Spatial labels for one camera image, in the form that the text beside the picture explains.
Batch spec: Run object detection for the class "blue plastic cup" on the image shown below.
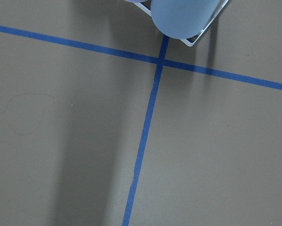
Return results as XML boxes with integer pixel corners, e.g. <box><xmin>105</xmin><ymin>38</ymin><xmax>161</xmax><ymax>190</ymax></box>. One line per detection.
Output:
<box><xmin>150</xmin><ymin>0</ymin><xmax>219</xmax><ymax>39</ymax></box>

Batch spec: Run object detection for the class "white wire cup rack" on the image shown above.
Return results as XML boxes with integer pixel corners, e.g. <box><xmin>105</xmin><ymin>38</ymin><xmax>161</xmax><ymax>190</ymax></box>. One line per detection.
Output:
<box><xmin>129</xmin><ymin>0</ymin><xmax>230</xmax><ymax>47</ymax></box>

